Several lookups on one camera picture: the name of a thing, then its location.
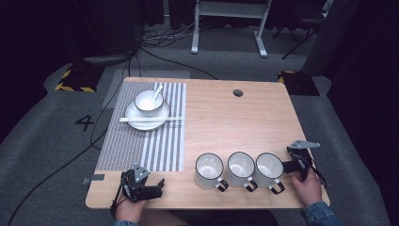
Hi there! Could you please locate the grey tape strip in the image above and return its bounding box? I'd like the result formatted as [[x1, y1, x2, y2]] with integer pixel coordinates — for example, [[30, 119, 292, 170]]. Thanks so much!
[[81, 172, 106, 186]]

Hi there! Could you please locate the hand-held gripper cable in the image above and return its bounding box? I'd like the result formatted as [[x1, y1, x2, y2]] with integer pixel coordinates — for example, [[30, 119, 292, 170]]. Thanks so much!
[[109, 177, 127, 219], [310, 164, 329, 189]]

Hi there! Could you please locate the black yellow striped base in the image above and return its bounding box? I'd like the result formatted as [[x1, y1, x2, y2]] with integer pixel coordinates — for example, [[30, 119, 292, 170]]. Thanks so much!
[[277, 70, 321, 97], [54, 63, 105, 94]]

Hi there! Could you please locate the black tripod stand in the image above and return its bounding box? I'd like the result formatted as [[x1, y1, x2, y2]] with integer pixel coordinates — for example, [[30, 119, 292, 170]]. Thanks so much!
[[271, 0, 328, 60]]

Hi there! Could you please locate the right hand-held gripper cable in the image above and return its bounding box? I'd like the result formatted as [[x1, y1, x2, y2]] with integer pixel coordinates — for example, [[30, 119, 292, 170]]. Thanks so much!
[[310, 164, 329, 189]]

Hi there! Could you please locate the bundle of floor cables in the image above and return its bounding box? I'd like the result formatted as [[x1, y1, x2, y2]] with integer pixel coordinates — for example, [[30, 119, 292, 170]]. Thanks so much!
[[140, 22, 197, 49]]

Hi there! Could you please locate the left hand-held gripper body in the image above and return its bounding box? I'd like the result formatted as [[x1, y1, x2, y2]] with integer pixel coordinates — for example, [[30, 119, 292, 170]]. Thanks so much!
[[120, 162, 152, 202]]

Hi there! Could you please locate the white metal desk frame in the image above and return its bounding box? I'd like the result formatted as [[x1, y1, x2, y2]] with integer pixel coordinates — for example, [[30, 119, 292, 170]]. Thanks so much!
[[190, 0, 274, 59]]

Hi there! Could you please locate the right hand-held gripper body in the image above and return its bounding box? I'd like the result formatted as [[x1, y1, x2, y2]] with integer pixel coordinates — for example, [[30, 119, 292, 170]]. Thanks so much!
[[285, 139, 321, 183]]

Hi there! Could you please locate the left hand-held gripper cable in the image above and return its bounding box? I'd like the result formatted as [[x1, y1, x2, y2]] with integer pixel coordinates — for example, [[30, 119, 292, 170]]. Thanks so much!
[[109, 177, 127, 219]]

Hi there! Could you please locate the grey pillar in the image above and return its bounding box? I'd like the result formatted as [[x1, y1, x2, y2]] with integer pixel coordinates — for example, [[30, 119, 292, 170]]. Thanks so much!
[[300, 0, 362, 77]]

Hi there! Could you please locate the person's left hand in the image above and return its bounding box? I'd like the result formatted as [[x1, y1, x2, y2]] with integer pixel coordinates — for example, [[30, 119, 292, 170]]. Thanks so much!
[[114, 194, 149, 224]]

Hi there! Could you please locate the white bowl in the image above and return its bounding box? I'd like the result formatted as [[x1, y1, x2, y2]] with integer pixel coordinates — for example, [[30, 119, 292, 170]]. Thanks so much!
[[134, 89, 166, 118]]

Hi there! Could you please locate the white mug black rim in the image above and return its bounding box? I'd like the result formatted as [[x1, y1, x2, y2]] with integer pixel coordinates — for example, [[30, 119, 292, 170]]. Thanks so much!
[[194, 152, 231, 193], [226, 151, 259, 193], [253, 152, 287, 196]]

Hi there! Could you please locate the white chopstick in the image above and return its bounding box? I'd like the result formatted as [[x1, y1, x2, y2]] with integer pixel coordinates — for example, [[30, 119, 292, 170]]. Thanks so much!
[[119, 118, 185, 123]]

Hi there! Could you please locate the grey striped placemat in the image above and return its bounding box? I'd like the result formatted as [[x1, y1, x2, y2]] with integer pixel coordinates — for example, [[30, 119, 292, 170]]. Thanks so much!
[[95, 81, 188, 173]]

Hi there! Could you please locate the white plate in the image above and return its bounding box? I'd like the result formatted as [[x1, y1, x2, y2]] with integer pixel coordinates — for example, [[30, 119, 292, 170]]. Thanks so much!
[[124, 99, 171, 132]]

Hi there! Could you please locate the long black floor cable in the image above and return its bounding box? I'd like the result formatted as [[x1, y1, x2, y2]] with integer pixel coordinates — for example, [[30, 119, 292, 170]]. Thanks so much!
[[6, 46, 143, 226]]

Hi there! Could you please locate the white spoon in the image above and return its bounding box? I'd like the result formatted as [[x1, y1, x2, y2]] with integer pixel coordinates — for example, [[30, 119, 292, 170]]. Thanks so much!
[[152, 84, 165, 103]]

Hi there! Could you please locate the person's right hand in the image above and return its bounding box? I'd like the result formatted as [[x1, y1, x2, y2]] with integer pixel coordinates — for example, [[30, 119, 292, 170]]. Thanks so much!
[[288, 167, 324, 208]]

